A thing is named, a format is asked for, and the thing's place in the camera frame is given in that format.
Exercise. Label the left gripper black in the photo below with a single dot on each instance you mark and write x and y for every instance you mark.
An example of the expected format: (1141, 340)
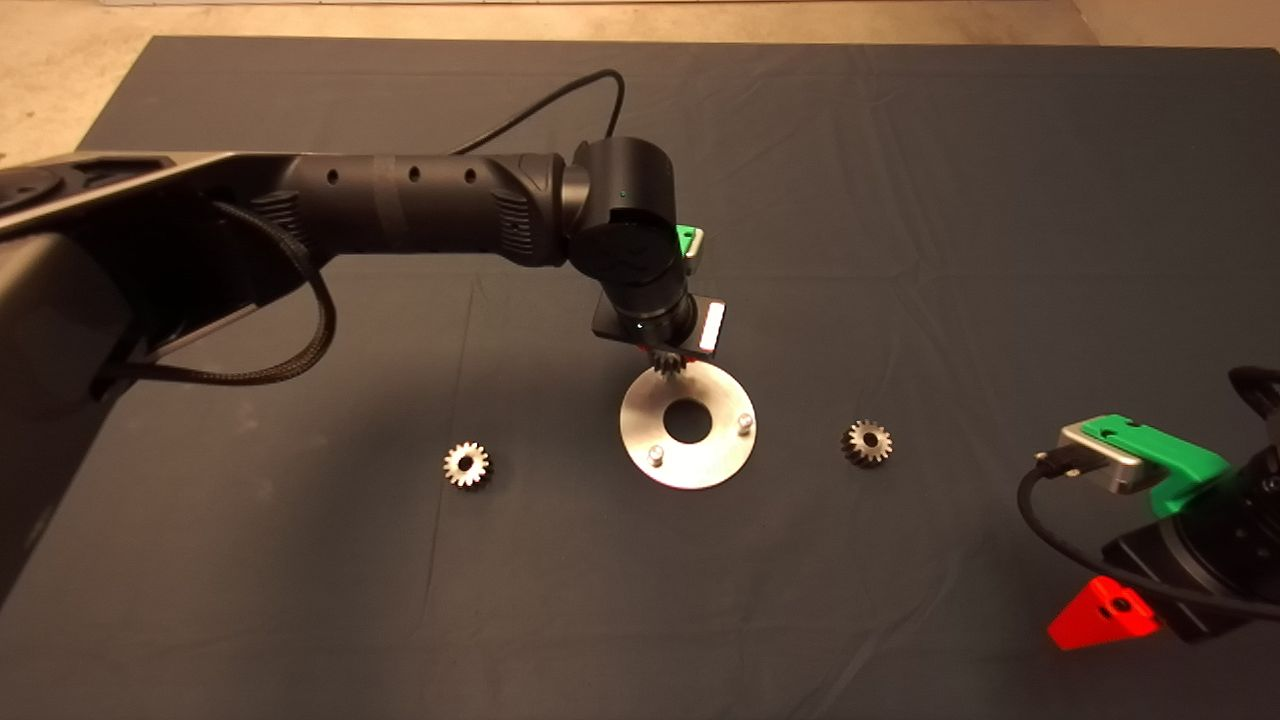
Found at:
(711, 330)

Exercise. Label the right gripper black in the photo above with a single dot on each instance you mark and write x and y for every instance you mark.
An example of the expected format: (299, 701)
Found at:
(1215, 608)

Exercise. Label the small steel planetary gear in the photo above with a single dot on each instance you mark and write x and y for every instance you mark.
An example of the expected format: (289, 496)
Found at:
(668, 365)
(455, 465)
(856, 445)

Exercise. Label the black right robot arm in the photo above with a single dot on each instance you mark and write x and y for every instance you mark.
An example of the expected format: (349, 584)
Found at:
(1255, 500)

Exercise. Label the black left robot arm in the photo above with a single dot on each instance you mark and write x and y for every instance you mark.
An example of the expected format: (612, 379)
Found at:
(420, 210)

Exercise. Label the round metal carrier plate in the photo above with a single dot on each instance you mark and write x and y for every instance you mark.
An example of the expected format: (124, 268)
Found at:
(650, 430)

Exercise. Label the dark grey table cloth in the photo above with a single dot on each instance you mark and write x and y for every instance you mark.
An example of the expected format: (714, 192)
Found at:
(900, 200)

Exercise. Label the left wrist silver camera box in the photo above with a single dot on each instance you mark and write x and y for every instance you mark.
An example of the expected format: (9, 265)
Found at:
(698, 250)

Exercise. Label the left wrist green camera mount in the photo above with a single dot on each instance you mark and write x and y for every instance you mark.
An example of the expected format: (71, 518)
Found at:
(685, 240)

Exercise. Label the wrist green camera mount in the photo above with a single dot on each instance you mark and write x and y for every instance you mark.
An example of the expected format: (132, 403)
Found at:
(1175, 455)
(685, 240)

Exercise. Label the right wrist green camera mount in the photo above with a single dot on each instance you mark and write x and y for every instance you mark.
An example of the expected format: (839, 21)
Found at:
(1175, 455)

